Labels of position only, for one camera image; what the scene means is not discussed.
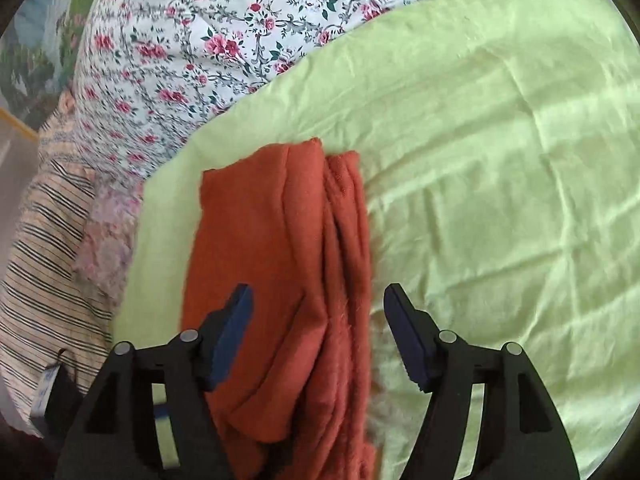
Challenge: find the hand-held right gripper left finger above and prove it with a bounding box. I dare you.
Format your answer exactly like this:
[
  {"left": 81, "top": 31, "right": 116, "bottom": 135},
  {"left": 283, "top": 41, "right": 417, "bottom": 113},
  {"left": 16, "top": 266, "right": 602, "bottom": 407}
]
[{"left": 54, "top": 283, "right": 254, "bottom": 480}]

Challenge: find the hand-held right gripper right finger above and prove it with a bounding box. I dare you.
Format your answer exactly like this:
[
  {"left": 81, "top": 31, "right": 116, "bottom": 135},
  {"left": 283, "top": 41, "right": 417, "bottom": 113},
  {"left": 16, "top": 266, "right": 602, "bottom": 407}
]
[{"left": 383, "top": 283, "right": 581, "bottom": 480}]

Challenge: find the orange knit sweater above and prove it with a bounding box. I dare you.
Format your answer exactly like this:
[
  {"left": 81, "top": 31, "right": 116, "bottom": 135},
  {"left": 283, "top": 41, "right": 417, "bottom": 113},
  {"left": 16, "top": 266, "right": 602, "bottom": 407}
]
[{"left": 180, "top": 136, "right": 378, "bottom": 480}]

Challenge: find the plaid striped blanket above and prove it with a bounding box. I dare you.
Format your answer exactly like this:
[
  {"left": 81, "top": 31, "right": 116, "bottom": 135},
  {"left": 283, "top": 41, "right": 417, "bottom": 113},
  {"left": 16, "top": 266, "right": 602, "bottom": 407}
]
[{"left": 0, "top": 95, "right": 118, "bottom": 436}]

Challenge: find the pastel floral pillow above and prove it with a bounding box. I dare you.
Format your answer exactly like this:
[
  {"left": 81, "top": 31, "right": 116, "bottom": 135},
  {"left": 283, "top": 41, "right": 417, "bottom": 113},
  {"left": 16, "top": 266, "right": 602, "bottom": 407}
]
[{"left": 72, "top": 180, "right": 146, "bottom": 306}]

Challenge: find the light green bed sheet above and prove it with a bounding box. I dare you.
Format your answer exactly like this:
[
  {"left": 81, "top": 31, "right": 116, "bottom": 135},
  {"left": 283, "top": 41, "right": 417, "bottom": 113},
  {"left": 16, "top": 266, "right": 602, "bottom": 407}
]
[{"left": 112, "top": 0, "right": 636, "bottom": 480}]

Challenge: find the white rose-print quilt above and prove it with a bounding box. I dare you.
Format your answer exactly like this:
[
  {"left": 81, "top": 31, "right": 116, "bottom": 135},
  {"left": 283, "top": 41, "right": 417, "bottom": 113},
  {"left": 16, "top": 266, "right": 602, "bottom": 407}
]
[{"left": 70, "top": 0, "right": 591, "bottom": 186}]

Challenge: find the landscape wall poster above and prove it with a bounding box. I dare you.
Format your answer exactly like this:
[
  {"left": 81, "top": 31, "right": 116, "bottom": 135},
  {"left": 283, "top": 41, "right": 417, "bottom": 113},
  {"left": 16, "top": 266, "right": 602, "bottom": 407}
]
[{"left": 0, "top": 0, "right": 116, "bottom": 131}]

